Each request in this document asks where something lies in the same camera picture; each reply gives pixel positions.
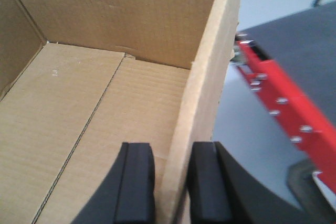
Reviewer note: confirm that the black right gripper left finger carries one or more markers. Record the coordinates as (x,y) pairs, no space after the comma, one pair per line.
(126,195)

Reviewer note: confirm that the brown cardboard carton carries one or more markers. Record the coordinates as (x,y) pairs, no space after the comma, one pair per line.
(81,77)

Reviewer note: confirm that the red conveyor side frame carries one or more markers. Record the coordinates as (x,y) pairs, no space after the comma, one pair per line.
(307,127)

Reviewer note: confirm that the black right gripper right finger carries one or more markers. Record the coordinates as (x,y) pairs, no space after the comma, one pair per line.
(222,191)

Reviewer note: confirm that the dark grey conveyor belt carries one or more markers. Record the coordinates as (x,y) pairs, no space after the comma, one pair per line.
(303,44)

